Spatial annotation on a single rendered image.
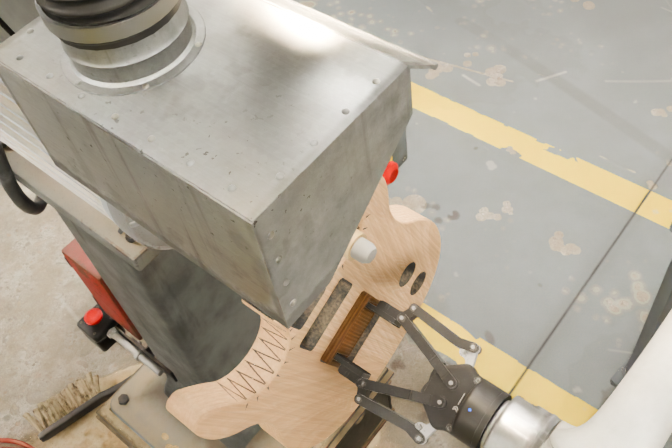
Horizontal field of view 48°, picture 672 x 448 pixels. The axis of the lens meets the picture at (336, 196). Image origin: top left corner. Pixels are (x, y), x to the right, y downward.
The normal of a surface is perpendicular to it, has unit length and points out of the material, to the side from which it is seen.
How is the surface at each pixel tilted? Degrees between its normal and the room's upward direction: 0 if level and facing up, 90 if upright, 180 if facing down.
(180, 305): 90
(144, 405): 24
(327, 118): 0
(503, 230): 0
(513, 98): 0
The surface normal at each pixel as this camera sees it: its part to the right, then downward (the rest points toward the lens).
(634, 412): -0.49, -0.39
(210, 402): 0.40, -0.90
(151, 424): -0.20, -0.51
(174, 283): 0.77, 0.44
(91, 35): -0.07, 0.79
